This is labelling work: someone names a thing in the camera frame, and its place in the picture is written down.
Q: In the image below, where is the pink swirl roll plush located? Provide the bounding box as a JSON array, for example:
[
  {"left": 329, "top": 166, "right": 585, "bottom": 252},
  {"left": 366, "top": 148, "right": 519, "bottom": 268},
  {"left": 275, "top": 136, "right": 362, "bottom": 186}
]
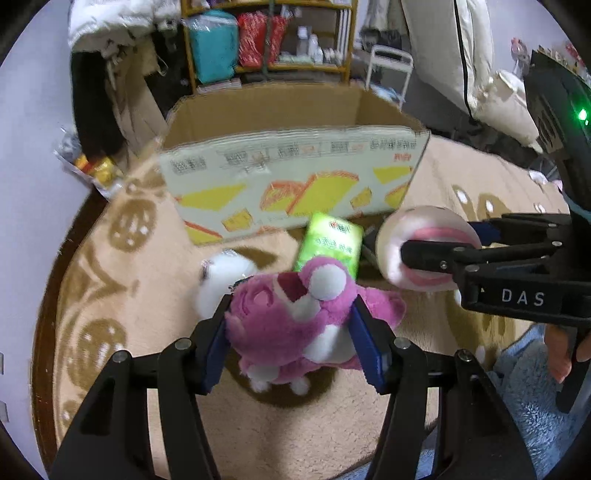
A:
[{"left": 375, "top": 206, "right": 482, "bottom": 292}]

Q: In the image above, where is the green tissue pack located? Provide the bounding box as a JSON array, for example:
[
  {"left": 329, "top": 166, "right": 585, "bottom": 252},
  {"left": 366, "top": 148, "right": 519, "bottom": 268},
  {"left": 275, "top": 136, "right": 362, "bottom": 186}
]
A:
[{"left": 294, "top": 212, "right": 363, "bottom": 279}]

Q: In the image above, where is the pink bear plush toy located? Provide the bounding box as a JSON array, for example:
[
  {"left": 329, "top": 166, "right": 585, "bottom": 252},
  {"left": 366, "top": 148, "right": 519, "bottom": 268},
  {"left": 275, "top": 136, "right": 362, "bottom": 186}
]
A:
[{"left": 224, "top": 256, "right": 407, "bottom": 396}]

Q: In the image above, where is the white duck plush keychain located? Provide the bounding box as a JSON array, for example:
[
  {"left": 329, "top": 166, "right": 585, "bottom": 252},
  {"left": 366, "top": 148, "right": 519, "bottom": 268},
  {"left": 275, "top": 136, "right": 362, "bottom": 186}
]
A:
[{"left": 194, "top": 249, "right": 259, "bottom": 319}]

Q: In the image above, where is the person right hand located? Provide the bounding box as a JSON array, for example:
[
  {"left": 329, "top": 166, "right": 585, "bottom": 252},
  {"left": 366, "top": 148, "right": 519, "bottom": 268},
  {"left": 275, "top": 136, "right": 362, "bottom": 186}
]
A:
[{"left": 544, "top": 325, "right": 591, "bottom": 384}]

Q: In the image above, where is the blue fuzzy blanket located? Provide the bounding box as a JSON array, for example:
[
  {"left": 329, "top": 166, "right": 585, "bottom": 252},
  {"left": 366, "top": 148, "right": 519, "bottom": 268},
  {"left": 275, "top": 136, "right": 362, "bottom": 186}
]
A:
[{"left": 428, "top": 322, "right": 591, "bottom": 480}]

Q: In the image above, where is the beige patterned blanket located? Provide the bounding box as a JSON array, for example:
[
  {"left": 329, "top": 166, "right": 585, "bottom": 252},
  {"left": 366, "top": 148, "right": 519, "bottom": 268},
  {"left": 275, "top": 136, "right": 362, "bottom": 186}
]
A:
[{"left": 52, "top": 133, "right": 574, "bottom": 480}]

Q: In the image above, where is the white rolling cart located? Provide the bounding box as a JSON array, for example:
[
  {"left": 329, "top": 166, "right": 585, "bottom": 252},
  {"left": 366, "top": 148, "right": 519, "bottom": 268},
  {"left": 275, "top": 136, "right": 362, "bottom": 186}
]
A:
[{"left": 365, "top": 44, "right": 414, "bottom": 110}]

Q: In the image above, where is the cream folded mattress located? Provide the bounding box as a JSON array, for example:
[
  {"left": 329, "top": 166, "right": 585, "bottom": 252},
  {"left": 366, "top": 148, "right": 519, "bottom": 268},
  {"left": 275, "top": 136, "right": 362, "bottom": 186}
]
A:
[{"left": 402, "top": 1, "right": 542, "bottom": 153}]

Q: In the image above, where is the open cardboard box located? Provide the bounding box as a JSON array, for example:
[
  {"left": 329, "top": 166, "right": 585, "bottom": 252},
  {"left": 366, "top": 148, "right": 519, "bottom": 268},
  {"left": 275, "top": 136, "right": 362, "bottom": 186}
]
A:
[{"left": 158, "top": 83, "right": 430, "bottom": 245}]

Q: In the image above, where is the plastic bag of plushies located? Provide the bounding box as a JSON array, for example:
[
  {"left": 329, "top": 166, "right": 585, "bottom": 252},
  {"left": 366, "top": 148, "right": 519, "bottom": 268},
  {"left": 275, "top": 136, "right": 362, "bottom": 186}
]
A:
[{"left": 53, "top": 128, "right": 124, "bottom": 201}]

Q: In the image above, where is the green pole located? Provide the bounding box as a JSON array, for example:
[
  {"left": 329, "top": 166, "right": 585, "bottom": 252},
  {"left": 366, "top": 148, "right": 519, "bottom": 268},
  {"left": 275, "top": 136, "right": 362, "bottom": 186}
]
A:
[{"left": 262, "top": 0, "right": 276, "bottom": 82}]

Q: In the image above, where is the black hanging coat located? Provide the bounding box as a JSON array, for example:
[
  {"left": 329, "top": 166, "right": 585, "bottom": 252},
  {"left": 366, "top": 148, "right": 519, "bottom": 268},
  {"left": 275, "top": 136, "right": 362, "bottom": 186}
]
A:
[{"left": 70, "top": 52, "right": 124, "bottom": 160}]

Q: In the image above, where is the red patterned bag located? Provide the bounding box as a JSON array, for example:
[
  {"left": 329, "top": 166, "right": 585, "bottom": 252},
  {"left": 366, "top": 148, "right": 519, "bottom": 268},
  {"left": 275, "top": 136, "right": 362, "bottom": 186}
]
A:
[{"left": 238, "top": 11, "right": 290, "bottom": 68}]

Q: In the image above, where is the wooden bookshelf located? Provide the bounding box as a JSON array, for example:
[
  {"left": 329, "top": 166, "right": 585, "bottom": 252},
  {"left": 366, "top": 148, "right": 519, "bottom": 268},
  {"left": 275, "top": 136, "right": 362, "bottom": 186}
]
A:
[{"left": 180, "top": 0, "right": 358, "bottom": 92}]

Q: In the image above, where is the beige trench coat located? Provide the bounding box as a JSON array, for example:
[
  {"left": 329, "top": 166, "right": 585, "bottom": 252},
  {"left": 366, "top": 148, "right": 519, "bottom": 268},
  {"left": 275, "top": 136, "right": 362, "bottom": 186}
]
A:
[{"left": 107, "top": 38, "right": 167, "bottom": 156}]

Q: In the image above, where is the teal bag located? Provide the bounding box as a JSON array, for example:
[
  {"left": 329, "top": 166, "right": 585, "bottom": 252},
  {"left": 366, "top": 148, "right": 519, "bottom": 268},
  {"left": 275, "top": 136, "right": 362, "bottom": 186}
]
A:
[{"left": 185, "top": 10, "right": 238, "bottom": 84}]

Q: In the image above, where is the white puffer jacket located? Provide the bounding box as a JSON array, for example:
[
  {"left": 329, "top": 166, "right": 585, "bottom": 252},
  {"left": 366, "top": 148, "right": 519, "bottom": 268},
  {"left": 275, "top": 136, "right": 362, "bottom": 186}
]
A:
[{"left": 68, "top": 0, "right": 181, "bottom": 52}]

